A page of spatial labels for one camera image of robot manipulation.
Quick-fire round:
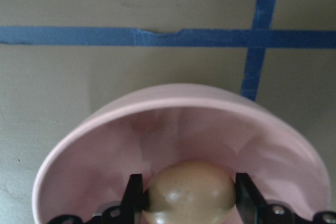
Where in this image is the pink bowl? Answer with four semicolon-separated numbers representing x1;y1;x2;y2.
32;84;331;223

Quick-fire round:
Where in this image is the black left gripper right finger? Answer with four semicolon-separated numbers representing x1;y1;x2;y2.
235;173;335;223

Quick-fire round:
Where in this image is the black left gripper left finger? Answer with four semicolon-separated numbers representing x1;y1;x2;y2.
49;173;144;224

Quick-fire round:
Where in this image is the brown egg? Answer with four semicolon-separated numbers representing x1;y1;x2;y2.
143;161;236;223

